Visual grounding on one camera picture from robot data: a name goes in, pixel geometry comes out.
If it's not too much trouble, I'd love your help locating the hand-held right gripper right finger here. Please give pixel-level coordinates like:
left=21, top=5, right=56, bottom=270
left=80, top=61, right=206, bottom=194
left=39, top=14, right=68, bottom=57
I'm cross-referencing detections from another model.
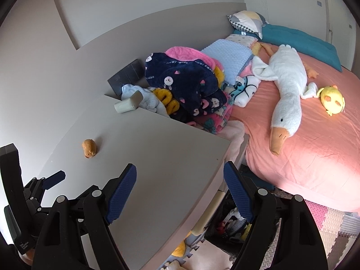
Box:
left=223, top=161, right=329, bottom=270

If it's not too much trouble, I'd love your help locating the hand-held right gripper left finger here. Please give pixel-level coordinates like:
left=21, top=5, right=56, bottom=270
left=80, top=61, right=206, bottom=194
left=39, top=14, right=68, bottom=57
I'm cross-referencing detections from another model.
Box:
left=31, top=163, right=138, bottom=270

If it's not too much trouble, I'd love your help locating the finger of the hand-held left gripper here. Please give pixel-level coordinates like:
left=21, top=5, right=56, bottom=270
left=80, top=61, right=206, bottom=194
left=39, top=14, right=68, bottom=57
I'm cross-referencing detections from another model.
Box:
left=42, top=170, right=66, bottom=190

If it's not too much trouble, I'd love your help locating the black trash bin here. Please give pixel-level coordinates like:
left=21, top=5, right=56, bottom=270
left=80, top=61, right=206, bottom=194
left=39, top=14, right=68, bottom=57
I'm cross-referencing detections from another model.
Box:
left=204, top=194, right=282, bottom=259

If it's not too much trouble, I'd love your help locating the cream table leg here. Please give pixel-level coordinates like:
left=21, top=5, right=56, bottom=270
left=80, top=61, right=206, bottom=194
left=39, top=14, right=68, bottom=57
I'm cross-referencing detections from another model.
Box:
left=192, top=190, right=225, bottom=236

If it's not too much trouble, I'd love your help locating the small brown plush toy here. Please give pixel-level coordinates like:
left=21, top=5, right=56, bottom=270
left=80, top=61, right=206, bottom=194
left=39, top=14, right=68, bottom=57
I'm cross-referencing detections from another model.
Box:
left=82, top=139, right=97, bottom=158

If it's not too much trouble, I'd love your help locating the pale pink blanket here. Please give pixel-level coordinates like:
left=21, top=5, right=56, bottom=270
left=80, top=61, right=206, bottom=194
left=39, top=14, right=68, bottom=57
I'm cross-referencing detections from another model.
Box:
left=225, top=120, right=249, bottom=169

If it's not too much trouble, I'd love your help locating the pink floral blanket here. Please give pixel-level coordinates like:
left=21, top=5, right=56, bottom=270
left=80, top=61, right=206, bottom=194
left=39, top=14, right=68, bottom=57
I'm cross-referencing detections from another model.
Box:
left=186, top=96, right=234, bottom=135

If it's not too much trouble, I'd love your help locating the grey paper roll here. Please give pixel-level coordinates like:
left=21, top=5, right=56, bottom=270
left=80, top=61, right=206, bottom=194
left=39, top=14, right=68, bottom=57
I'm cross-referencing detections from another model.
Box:
left=114, top=91, right=144, bottom=114

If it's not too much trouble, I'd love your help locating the bed with pink sheet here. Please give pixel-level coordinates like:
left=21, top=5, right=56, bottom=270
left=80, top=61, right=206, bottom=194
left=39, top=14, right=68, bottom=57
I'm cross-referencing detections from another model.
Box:
left=231, top=41, right=360, bottom=213

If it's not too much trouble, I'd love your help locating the pale blue cloth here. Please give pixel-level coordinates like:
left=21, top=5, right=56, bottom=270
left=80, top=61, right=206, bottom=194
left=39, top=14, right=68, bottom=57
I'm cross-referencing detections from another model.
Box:
left=121, top=84, right=171, bottom=118

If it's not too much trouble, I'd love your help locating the pink foam floor mat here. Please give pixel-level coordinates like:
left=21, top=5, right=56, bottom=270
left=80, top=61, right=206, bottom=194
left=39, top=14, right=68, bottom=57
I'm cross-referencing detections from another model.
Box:
left=157, top=188, right=360, bottom=270

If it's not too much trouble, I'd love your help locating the white cartoon print blanket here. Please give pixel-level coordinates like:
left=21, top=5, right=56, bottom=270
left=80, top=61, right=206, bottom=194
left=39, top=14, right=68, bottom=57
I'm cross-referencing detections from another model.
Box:
left=225, top=62, right=261, bottom=108

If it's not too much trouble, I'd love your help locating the yellow plush cloth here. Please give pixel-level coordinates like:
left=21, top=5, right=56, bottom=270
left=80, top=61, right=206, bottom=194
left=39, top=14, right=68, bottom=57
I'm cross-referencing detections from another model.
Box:
left=152, top=88, right=180, bottom=116

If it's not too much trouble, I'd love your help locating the white goose plush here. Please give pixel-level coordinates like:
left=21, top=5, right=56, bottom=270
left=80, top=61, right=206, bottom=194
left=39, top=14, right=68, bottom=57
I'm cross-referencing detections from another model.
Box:
left=251, top=44, right=324, bottom=156

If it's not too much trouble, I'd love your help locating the navy rabbit print blanket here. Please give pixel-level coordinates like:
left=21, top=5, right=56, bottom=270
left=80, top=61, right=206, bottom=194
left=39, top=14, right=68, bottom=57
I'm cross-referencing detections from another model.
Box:
left=145, top=52, right=228, bottom=121

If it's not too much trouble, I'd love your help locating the yellow chick plush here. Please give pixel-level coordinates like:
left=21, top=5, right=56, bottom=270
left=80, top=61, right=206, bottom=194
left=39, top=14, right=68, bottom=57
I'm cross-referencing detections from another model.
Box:
left=317, top=85, right=346, bottom=116

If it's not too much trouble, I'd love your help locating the light blue dotted blanket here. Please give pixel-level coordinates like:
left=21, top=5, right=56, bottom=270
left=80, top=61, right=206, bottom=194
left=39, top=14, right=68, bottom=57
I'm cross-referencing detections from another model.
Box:
left=200, top=40, right=254, bottom=85

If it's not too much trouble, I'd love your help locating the pink fleece blanket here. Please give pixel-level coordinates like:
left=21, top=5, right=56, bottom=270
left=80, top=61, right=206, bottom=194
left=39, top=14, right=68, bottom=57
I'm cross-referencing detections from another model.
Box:
left=164, top=46, right=225, bottom=81

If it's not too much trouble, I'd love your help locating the white printed pillow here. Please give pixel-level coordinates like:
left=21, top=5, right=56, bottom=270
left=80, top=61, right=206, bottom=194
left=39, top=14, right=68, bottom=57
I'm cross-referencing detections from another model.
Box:
left=225, top=34, right=258, bottom=47

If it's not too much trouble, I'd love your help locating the teal cushion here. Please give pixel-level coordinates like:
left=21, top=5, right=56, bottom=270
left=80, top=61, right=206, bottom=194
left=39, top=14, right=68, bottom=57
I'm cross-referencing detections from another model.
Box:
left=232, top=24, right=343, bottom=72

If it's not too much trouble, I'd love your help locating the patchwork pillow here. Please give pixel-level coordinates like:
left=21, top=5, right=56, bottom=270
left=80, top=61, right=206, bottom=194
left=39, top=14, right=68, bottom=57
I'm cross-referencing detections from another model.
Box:
left=227, top=11, right=270, bottom=40

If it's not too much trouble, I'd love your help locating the black wall socket panel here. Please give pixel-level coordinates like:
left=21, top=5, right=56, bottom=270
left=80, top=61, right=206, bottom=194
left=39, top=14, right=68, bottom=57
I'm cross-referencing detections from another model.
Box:
left=108, top=59, right=147, bottom=95

